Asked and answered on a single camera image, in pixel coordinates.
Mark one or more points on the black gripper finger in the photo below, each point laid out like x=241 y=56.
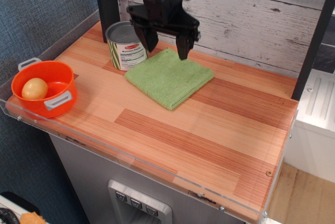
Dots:
x=147 y=36
x=185 y=44

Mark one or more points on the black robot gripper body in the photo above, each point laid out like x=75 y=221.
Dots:
x=166 y=16

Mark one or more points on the green cloth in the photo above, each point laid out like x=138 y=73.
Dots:
x=168 y=80

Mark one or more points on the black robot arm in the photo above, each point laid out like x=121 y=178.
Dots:
x=168 y=17

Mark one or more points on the toy tin can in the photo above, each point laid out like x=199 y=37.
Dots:
x=126 y=50

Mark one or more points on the clear acrylic table guard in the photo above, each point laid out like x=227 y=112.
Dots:
x=224 y=144

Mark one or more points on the orange toy pot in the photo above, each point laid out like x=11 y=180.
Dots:
x=62 y=92

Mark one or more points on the yellow toy potato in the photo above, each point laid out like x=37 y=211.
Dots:
x=34 y=89

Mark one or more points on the grey toy fridge cabinet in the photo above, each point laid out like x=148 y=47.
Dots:
x=90 y=173

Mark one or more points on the white toy sink unit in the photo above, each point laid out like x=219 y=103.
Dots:
x=310 y=147

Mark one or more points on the silver dispenser button panel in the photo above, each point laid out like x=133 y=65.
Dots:
x=133 y=206

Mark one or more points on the orange object bottom left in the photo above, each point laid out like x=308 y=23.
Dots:
x=31 y=218

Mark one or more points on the black vertical frame post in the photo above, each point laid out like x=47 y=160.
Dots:
x=318 y=35

